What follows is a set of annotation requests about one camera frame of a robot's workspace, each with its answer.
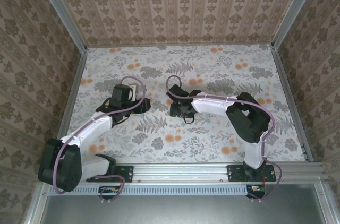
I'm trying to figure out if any black base connector board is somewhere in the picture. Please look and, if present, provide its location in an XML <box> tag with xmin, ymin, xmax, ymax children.
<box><xmin>246</xmin><ymin>184</ymin><xmax>266</xmax><ymax>199</ymax></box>
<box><xmin>98</xmin><ymin>185</ymin><xmax>123</xmax><ymax>200</ymax></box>

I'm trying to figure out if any grey metal sheet panel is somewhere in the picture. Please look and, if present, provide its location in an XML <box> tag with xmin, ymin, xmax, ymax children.
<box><xmin>42</xmin><ymin>184</ymin><xmax>326</xmax><ymax>224</ymax></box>

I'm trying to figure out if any aluminium table side rail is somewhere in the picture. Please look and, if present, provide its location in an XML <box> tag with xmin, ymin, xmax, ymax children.
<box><xmin>57</xmin><ymin>50</ymin><xmax>88</xmax><ymax>144</ymax></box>
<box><xmin>270</xmin><ymin>45</ymin><xmax>314</xmax><ymax>163</ymax></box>

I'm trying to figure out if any aluminium table back rail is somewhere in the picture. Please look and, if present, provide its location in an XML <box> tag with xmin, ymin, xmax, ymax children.
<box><xmin>86</xmin><ymin>42</ymin><xmax>274</xmax><ymax>49</ymax></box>

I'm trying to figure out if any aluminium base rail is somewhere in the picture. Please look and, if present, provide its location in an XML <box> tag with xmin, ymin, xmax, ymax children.
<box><xmin>132</xmin><ymin>163</ymin><xmax>229</xmax><ymax>184</ymax></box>

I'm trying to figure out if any grey slotted cable duct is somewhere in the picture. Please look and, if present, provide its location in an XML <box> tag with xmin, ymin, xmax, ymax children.
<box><xmin>71</xmin><ymin>183</ymin><xmax>249</xmax><ymax>196</ymax></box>

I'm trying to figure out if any aluminium frame post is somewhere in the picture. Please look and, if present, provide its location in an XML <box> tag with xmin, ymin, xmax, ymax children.
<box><xmin>271</xmin><ymin>0</ymin><xmax>325</xmax><ymax>48</ymax></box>
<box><xmin>29</xmin><ymin>0</ymin><xmax>88</xmax><ymax>54</ymax></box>

